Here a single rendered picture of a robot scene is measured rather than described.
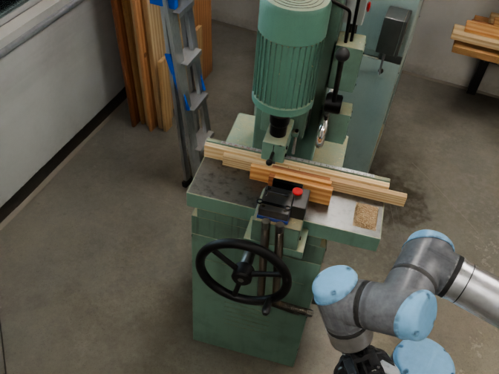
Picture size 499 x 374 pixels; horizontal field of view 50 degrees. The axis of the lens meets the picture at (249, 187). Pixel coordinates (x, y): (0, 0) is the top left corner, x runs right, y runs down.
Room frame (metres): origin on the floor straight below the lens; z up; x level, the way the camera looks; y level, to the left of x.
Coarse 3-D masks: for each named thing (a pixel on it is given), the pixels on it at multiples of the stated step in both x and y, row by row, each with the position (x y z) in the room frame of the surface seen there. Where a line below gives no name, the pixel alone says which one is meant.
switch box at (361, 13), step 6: (348, 0) 1.49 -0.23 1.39; (354, 0) 1.48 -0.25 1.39; (360, 0) 1.48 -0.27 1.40; (366, 0) 1.48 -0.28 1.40; (348, 6) 1.49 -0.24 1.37; (354, 6) 1.48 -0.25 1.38; (360, 6) 1.48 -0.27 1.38; (366, 6) 1.48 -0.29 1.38; (354, 12) 1.48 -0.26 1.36; (360, 12) 1.48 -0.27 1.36; (360, 18) 1.48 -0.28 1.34; (360, 24) 1.48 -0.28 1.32
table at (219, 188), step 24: (216, 168) 1.24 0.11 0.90; (192, 192) 1.13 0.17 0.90; (216, 192) 1.14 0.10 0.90; (240, 192) 1.15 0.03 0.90; (336, 192) 1.19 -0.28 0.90; (240, 216) 1.09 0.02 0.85; (312, 216) 1.08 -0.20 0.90; (336, 216) 1.09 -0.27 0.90; (336, 240) 1.04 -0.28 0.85; (360, 240) 1.02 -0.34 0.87
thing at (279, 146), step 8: (288, 128) 1.27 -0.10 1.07; (272, 136) 1.23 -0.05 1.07; (288, 136) 1.24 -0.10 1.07; (264, 144) 1.20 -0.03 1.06; (272, 144) 1.20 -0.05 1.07; (280, 144) 1.20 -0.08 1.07; (288, 144) 1.26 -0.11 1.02; (264, 152) 1.20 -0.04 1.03; (280, 152) 1.19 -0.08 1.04; (272, 160) 1.19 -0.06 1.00; (280, 160) 1.19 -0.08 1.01
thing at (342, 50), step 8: (344, 48) 1.13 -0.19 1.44; (336, 56) 1.12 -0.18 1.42; (344, 56) 1.11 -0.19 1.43; (336, 72) 1.19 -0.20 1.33; (336, 80) 1.22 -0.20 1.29; (336, 88) 1.26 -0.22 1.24; (328, 96) 1.35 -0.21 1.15; (336, 96) 1.31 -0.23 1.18; (328, 104) 1.33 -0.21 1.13; (336, 104) 1.33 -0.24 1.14; (328, 112) 1.34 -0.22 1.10; (336, 112) 1.32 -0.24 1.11
